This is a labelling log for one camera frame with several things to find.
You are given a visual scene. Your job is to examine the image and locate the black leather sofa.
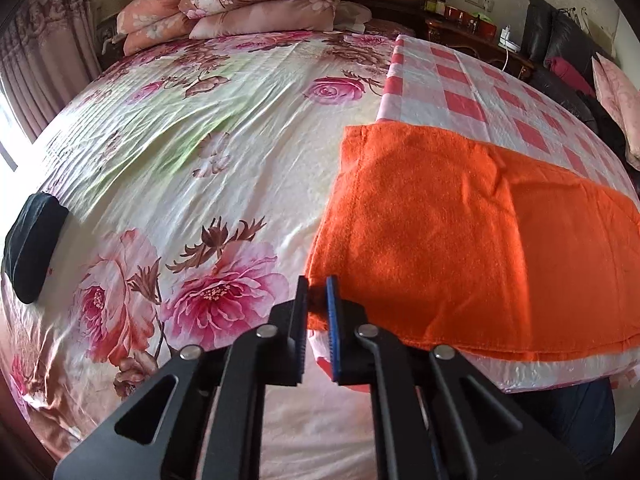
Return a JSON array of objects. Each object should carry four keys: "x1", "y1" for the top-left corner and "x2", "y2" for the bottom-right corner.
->
[{"x1": 522, "y1": 0, "x2": 640, "y2": 171}]

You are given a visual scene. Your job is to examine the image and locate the white bed pillow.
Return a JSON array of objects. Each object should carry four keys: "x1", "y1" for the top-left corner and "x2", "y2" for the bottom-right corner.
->
[{"x1": 334, "y1": 2, "x2": 373, "y2": 29}]

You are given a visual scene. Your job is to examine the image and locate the pink folded quilt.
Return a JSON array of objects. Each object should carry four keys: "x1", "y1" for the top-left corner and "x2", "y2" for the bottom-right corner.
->
[{"x1": 190, "y1": 0, "x2": 342, "y2": 40}]

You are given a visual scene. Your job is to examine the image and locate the white charger with cable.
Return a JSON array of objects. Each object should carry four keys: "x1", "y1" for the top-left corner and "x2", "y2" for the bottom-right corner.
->
[{"x1": 497, "y1": 25, "x2": 522, "y2": 72}]

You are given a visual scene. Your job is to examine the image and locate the pink floral pillow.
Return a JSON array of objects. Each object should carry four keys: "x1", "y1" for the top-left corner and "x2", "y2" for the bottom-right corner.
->
[
  {"x1": 591, "y1": 56, "x2": 626, "y2": 131},
  {"x1": 606, "y1": 52, "x2": 640, "y2": 171}
]

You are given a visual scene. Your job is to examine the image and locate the dark cloth bundle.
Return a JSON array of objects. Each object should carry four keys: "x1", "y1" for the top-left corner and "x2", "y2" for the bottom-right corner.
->
[{"x1": 1, "y1": 193, "x2": 70, "y2": 304}]

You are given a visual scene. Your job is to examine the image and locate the person's leg in jeans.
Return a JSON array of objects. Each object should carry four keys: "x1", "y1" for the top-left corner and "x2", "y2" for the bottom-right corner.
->
[{"x1": 515, "y1": 375, "x2": 617, "y2": 472}]

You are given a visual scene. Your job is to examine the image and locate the orange towel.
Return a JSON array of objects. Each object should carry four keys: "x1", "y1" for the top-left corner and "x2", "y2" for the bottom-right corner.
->
[{"x1": 305, "y1": 124, "x2": 640, "y2": 363}]

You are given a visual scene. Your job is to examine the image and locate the floral bedsheet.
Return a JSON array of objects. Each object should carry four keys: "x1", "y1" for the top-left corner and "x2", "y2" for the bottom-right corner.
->
[{"x1": 0, "y1": 30, "x2": 416, "y2": 480}]

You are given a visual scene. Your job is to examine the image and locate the carved wooden nightstand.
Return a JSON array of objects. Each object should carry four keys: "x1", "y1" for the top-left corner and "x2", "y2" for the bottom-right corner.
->
[{"x1": 425, "y1": 10, "x2": 536, "y2": 78}]

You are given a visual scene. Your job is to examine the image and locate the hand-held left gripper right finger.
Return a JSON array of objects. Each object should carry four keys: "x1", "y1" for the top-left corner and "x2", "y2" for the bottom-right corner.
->
[{"x1": 326, "y1": 275, "x2": 587, "y2": 480}]

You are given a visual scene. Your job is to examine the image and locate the pink curtain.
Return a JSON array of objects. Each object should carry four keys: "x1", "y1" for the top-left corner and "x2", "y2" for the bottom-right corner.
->
[{"x1": 0, "y1": 0, "x2": 101, "y2": 161}]

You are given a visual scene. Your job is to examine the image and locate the maroon cushion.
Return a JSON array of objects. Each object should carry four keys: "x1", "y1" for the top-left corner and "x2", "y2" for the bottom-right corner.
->
[{"x1": 545, "y1": 56, "x2": 596, "y2": 98}]

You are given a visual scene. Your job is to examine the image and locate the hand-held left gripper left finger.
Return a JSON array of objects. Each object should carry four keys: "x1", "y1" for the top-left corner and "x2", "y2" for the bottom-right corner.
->
[{"x1": 52, "y1": 275, "x2": 309, "y2": 480}]

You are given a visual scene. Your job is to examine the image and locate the black padded jacket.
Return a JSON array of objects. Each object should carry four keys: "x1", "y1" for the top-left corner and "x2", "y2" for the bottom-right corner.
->
[{"x1": 530, "y1": 67, "x2": 597, "y2": 128}]

